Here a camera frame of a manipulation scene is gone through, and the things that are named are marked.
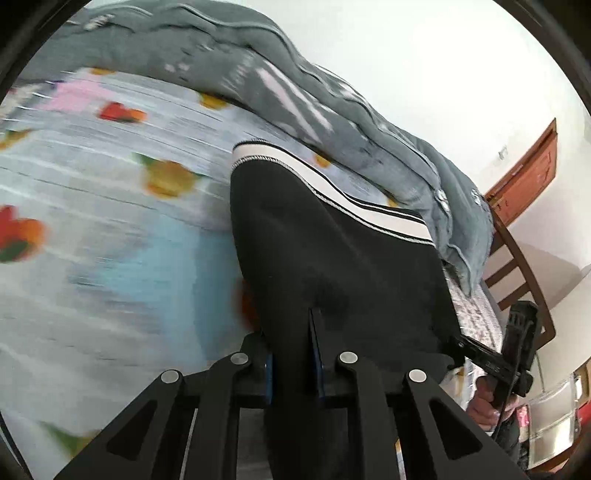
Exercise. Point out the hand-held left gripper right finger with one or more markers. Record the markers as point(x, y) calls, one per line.
point(317, 360)

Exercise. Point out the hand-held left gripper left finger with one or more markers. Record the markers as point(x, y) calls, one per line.
point(268, 369)

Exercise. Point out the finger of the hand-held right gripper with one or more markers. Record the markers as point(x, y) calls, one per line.
point(475, 351)

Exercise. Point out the black pants with white stripes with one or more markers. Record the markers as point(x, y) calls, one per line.
point(360, 258)

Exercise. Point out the person's right forearm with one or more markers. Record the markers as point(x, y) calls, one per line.
point(510, 445)

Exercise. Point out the person's right hand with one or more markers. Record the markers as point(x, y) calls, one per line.
point(481, 410)

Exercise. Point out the white red-flower bedsheet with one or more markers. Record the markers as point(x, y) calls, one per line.
point(478, 318)

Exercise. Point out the wooden chair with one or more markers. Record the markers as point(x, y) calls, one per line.
point(521, 263)

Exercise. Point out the clear plastic container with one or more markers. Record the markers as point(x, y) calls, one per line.
point(554, 415)

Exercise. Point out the orange wooden door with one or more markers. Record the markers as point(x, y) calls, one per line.
point(531, 175)

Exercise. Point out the light blue fruit-print blanket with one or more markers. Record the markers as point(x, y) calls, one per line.
point(115, 230)

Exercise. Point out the grey quilt with white flowers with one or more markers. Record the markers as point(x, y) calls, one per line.
point(369, 134)

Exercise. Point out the white wall switch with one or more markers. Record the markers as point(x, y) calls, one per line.
point(503, 152)

